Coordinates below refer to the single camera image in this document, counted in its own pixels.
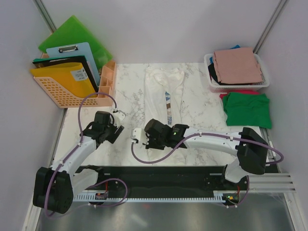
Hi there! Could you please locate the white printed t shirt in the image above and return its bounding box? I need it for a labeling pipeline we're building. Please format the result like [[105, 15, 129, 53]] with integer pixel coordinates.
[[143, 67, 187, 166]]

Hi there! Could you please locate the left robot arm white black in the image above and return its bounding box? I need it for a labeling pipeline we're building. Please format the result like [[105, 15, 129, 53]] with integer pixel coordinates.
[[33, 110, 126, 214]]

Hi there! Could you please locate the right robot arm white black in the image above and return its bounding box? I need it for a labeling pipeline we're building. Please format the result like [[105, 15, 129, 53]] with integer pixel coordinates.
[[144, 119, 268, 190]]

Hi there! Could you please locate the peach compartment organizer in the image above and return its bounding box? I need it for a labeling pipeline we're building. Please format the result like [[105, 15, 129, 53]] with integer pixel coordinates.
[[97, 60, 117, 106]]

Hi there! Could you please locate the orange mesh file holder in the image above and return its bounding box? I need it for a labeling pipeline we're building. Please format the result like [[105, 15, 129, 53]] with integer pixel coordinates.
[[33, 53, 106, 109]]

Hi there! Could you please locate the yellow folder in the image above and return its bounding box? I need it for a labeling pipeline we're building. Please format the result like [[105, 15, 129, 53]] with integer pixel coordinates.
[[30, 62, 98, 98]]

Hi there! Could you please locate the red t shirt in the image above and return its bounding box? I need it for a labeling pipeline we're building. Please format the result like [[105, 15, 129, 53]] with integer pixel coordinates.
[[219, 90, 259, 100]]

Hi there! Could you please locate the black folder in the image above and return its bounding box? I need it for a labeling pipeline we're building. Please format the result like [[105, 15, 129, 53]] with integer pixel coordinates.
[[32, 55, 99, 81]]

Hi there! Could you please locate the light blue clipboard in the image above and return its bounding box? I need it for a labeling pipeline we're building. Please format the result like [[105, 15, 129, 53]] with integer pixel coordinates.
[[46, 42, 101, 85]]

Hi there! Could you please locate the black garment in basket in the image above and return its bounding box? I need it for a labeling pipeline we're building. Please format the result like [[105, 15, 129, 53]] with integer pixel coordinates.
[[208, 63, 220, 84]]

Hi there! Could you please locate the green t shirt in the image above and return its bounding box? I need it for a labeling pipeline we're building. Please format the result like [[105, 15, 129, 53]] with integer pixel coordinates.
[[222, 93, 272, 129]]

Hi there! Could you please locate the white laundry basket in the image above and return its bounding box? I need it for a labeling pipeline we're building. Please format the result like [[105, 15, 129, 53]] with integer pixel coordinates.
[[200, 53, 270, 93]]

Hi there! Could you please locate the green plastic board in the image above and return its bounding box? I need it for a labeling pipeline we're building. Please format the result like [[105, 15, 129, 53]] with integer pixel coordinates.
[[38, 15, 113, 69]]

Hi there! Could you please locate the pink folded t shirt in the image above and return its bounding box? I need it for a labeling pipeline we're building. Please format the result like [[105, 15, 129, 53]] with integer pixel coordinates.
[[213, 47, 262, 85]]

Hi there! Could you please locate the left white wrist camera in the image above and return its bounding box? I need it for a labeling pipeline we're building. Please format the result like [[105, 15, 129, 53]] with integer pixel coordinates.
[[111, 109, 126, 127]]

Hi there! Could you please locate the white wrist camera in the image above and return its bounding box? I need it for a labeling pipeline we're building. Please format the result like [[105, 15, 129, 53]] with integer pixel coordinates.
[[111, 109, 126, 127], [131, 128, 149, 145]]

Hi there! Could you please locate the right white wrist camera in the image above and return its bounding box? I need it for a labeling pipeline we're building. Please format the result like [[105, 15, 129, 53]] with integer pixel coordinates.
[[131, 128, 149, 145]]

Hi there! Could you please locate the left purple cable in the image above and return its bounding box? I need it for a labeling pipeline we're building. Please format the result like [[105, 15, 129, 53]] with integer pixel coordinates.
[[44, 93, 128, 218]]

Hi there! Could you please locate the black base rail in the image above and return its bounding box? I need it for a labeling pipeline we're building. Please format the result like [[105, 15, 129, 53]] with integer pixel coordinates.
[[74, 165, 280, 199]]

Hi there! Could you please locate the white cable duct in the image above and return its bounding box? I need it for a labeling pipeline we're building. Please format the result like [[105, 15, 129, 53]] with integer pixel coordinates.
[[73, 190, 226, 203]]

